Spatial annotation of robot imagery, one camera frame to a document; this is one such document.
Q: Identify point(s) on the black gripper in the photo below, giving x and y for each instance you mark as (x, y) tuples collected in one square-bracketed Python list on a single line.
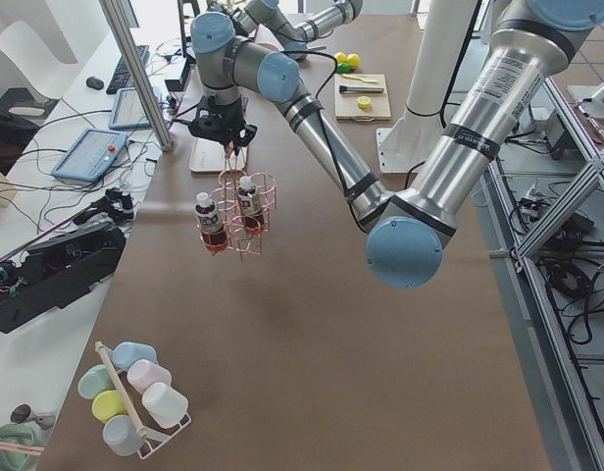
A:
[(228, 119)]

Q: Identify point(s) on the copper wire bottle basket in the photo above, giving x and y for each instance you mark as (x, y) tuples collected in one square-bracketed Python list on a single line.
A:
[(237, 213)]

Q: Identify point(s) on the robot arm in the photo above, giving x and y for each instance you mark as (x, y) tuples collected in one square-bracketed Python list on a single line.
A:
[(406, 230), (268, 14)]

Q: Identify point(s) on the tea bottle middle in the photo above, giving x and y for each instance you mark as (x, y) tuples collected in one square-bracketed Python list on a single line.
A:
[(250, 205)]

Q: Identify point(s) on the tea bottle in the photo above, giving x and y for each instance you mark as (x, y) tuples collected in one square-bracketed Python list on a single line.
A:
[(210, 223), (250, 205)]

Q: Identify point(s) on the tea bottle front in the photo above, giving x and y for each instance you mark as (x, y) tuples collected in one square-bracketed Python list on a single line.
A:
[(210, 223)]

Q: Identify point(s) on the cream rabbit tray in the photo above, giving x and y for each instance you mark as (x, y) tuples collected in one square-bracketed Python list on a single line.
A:
[(209, 156)]

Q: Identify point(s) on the blue teach pendant far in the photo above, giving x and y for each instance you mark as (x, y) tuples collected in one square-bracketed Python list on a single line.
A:
[(128, 113)]

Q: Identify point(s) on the blue teach pendant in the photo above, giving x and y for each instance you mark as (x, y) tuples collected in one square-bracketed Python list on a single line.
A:
[(128, 113), (91, 156)]

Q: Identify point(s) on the wooden cutting board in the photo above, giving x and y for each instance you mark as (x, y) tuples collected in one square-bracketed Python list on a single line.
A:
[(345, 105)]

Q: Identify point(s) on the metal muddler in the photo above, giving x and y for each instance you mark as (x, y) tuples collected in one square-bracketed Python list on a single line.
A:
[(356, 89)]

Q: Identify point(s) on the yellow plastic knife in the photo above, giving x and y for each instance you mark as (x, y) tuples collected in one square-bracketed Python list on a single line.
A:
[(359, 78)]

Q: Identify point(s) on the green lime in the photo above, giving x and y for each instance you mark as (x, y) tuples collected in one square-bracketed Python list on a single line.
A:
[(343, 68)]

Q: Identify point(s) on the yellow lemon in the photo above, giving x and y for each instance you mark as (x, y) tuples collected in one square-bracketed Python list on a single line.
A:
[(340, 57), (353, 61)]

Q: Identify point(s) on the blue teach pendant near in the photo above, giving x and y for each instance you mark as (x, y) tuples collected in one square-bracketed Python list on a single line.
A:
[(91, 156)]

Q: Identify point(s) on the black mouse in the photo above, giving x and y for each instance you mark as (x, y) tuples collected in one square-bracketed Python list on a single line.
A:
[(95, 83)]

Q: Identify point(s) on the half lemon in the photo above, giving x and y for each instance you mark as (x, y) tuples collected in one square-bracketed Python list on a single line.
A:
[(364, 102)]

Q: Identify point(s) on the black equipment case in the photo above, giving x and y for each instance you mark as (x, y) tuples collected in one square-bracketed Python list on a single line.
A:
[(57, 272)]

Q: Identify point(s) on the blue cup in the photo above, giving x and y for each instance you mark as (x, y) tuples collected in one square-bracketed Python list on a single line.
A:
[(126, 353)]

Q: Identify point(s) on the pink cup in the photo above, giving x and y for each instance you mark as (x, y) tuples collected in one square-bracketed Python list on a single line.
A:
[(144, 373)]

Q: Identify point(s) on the green cup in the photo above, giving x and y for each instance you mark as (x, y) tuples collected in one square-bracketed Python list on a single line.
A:
[(95, 381)]

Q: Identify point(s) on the white cup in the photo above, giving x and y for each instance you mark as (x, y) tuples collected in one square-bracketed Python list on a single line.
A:
[(165, 405)]

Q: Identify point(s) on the yellow cup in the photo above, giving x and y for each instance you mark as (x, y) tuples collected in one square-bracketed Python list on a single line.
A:
[(106, 405)]

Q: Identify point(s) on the white cup rack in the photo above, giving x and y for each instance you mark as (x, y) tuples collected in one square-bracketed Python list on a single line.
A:
[(155, 437)]

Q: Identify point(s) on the grey cup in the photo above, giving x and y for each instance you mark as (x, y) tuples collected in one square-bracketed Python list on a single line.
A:
[(120, 435)]

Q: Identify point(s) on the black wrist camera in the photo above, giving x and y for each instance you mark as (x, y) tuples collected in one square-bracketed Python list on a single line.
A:
[(209, 125)]

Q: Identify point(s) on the aluminium frame post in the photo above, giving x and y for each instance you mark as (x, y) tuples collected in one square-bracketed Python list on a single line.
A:
[(118, 23)]

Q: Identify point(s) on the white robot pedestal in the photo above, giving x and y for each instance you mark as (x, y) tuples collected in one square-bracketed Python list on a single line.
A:
[(449, 26)]

